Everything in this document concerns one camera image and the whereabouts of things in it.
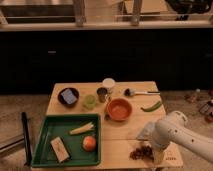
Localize green plastic cup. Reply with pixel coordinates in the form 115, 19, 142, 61
83, 95, 96, 110

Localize beige rectangular sponge block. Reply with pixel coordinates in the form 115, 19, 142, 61
50, 137, 69, 162

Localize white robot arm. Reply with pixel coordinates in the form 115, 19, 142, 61
149, 111, 213, 163

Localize white cup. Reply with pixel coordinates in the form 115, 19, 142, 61
102, 78, 115, 94

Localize green pepper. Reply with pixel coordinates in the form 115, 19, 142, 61
141, 101, 162, 112

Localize orange round fruit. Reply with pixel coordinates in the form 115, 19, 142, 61
83, 136, 96, 152

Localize red orange bowl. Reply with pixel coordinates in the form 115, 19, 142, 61
106, 98, 132, 121

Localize dark red grape bunch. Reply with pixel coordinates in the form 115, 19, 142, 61
129, 145, 154, 160

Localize black bowl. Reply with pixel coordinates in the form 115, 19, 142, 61
58, 87, 79, 107

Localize blue sponge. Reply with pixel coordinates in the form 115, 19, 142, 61
61, 89, 77, 104

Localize blue folded cloth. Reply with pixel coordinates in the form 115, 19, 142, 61
136, 122, 155, 141

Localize dark metal mug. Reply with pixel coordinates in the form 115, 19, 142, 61
97, 87, 110, 103

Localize black stand bar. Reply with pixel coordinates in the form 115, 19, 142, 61
21, 112, 32, 166

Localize green plastic tray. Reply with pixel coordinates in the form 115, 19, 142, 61
31, 114, 101, 168

